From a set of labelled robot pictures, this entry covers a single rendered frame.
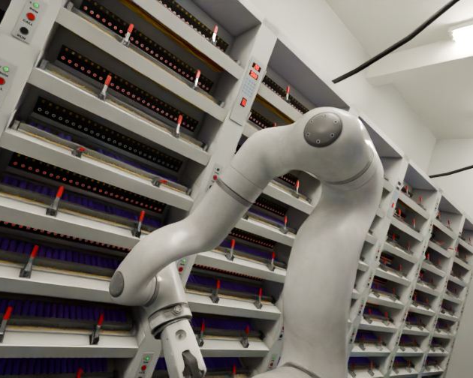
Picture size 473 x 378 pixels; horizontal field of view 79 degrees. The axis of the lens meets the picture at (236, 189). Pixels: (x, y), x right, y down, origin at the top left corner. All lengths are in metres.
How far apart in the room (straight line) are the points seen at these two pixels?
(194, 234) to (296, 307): 0.24
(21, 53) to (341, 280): 0.94
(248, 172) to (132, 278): 0.29
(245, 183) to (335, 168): 0.19
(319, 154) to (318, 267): 0.16
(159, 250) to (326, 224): 0.30
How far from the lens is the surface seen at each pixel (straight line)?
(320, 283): 0.43
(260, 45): 1.34
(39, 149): 0.99
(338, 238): 0.44
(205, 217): 0.56
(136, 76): 1.26
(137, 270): 0.57
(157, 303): 0.62
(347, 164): 0.42
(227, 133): 1.17
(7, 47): 1.02
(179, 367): 0.58
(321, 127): 0.41
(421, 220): 2.87
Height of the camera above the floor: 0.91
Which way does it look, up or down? 6 degrees up
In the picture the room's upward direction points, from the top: 20 degrees clockwise
